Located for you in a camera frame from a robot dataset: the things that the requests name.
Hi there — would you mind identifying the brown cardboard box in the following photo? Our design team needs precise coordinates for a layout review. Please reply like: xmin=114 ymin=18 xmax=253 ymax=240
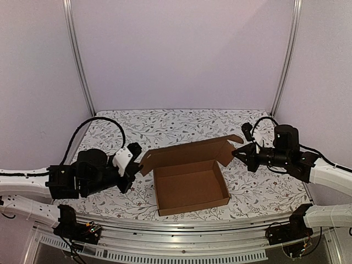
xmin=140 ymin=134 xmax=244 ymax=216

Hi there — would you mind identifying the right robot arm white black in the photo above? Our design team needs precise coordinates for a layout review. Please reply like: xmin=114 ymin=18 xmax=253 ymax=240
xmin=232 ymin=123 xmax=351 ymax=240

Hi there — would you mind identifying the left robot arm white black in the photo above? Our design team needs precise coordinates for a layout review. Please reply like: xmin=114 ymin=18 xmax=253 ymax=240
xmin=1 ymin=144 xmax=141 ymax=239

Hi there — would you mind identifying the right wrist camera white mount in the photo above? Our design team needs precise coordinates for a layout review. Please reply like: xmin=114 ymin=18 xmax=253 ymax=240
xmin=241 ymin=123 xmax=265 ymax=153

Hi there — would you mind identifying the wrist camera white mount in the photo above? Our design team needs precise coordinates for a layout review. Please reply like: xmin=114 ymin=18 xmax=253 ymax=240
xmin=112 ymin=142 xmax=142 ymax=173
xmin=241 ymin=123 xmax=265 ymax=153

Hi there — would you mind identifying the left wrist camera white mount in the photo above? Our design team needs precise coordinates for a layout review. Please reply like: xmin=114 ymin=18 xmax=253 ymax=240
xmin=112 ymin=142 xmax=142 ymax=173

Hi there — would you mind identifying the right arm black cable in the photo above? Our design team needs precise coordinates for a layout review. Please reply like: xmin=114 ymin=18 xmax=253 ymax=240
xmin=251 ymin=116 xmax=352 ymax=174

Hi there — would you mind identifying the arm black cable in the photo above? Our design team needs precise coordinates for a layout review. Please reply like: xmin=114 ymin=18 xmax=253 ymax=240
xmin=251 ymin=116 xmax=352 ymax=174
xmin=59 ymin=117 xmax=127 ymax=166

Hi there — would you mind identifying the aluminium front rail base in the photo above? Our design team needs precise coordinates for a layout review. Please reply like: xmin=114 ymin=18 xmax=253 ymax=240
xmin=24 ymin=213 xmax=345 ymax=263

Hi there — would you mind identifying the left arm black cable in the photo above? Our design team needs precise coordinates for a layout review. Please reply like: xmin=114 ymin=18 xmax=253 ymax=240
xmin=59 ymin=117 xmax=127 ymax=166

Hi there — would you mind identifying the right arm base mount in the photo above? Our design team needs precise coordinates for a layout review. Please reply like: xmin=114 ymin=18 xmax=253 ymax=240
xmin=265 ymin=203 xmax=322 ymax=259

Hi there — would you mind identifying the right aluminium frame post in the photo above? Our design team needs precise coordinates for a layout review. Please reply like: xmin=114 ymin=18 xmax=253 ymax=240
xmin=270 ymin=0 xmax=303 ymax=117

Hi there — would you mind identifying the aluminium frame post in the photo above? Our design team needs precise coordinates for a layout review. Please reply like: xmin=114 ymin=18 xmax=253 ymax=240
xmin=270 ymin=0 xmax=303 ymax=117
xmin=62 ymin=0 xmax=96 ymax=117

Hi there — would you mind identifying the left aluminium frame post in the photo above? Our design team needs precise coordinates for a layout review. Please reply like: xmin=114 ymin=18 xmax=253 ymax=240
xmin=62 ymin=0 xmax=96 ymax=117

